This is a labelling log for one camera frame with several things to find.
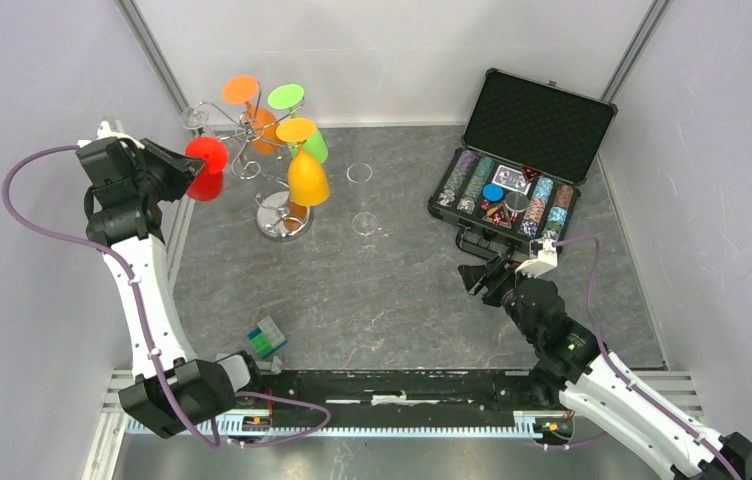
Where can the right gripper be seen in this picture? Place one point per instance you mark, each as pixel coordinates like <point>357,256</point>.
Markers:
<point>492,274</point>

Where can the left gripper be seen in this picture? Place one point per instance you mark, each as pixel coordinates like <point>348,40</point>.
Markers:
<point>181,168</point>

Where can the red plastic wine glass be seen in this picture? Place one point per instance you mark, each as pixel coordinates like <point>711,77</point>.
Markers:
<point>208,185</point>

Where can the yellow plastic wine glass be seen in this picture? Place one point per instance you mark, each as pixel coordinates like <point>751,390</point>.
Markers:
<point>308,181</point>

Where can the clear flute glass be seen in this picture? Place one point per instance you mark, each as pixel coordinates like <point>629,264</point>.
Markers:
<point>364,221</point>

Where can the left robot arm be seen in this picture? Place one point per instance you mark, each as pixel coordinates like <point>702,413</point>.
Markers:
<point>172,389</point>

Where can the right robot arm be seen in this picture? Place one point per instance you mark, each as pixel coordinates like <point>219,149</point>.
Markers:
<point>576,371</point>

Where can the clear wine glass on rack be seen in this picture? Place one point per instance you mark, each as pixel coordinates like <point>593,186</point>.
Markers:
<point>194,118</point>

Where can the orange plastic wine glass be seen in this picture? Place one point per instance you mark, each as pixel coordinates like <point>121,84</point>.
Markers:
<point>246,90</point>

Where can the chrome wine glass rack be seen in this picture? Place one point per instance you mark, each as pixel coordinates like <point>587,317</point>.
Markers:
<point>276,217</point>

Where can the green plastic wine glass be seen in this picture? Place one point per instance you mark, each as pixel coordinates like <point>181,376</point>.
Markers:
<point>299,133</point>

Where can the black poker chip case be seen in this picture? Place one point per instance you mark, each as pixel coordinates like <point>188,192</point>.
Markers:
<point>525,150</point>

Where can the coloured toy brick block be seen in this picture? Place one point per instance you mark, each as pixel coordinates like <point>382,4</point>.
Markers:
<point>266,338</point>

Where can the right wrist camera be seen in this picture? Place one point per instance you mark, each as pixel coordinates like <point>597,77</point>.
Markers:
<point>543,262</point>

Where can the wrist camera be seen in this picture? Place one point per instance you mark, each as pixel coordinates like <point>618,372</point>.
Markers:
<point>109,127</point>
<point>543,262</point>

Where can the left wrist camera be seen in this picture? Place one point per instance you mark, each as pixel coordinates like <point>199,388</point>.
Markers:
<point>109,127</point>

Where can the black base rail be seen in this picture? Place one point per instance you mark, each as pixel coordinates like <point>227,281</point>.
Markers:
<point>413,403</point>

